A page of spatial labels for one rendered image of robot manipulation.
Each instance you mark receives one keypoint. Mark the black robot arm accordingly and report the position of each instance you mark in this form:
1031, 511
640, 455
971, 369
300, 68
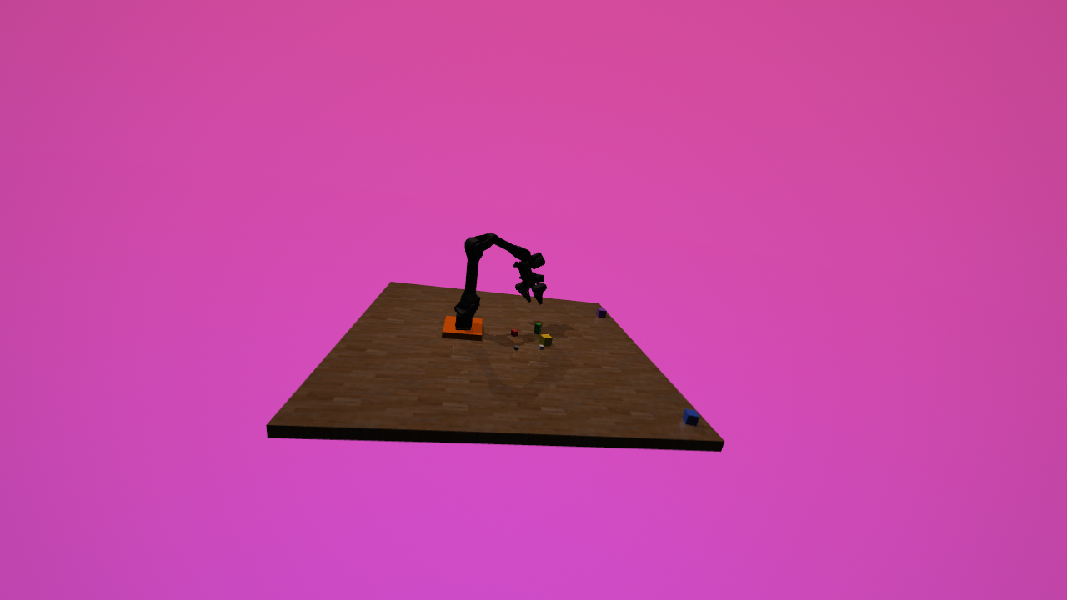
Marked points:
474, 247

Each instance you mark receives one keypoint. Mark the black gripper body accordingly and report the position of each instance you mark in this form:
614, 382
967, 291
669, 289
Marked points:
529, 282

